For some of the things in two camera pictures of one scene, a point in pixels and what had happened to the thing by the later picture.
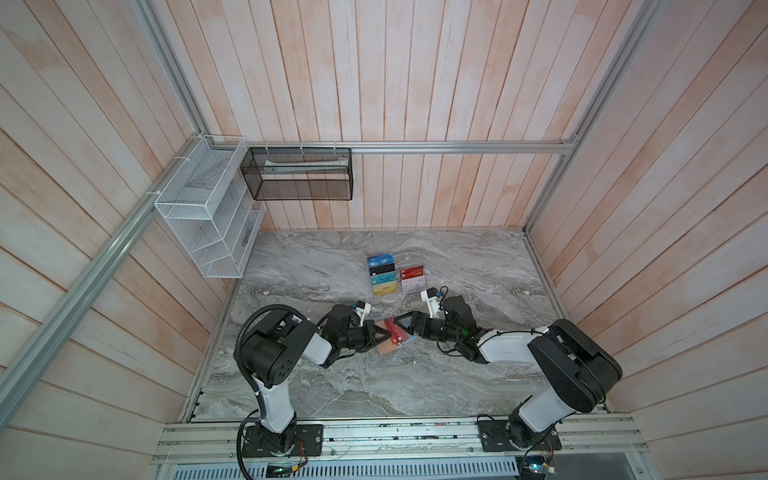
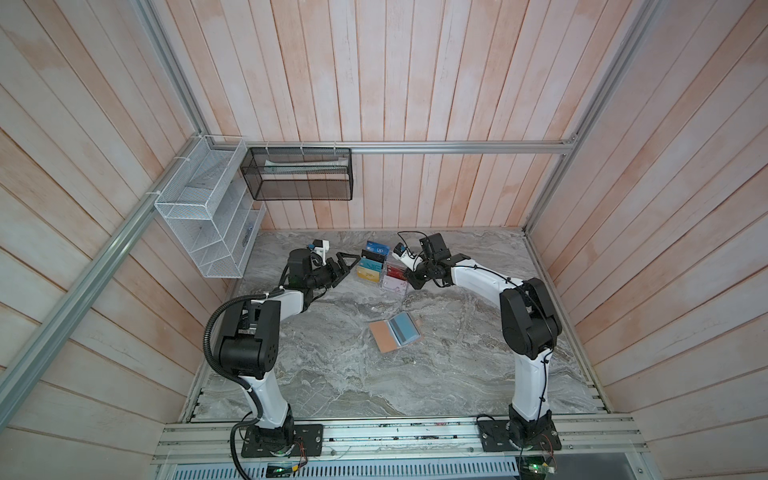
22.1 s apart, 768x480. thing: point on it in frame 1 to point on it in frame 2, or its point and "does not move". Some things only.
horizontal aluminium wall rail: x=393 y=146 does not move
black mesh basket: x=299 y=173 does not move
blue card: x=374 y=261 to x=378 y=247
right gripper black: x=413 y=322 to x=416 y=283
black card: x=382 y=268 to x=374 y=256
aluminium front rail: x=403 y=440 does not move
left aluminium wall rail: x=25 y=366 does not move
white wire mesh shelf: x=209 y=206 does not move
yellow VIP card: x=385 y=288 to x=368 y=274
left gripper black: x=370 y=339 to x=334 y=270
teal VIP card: x=384 y=278 to x=373 y=265
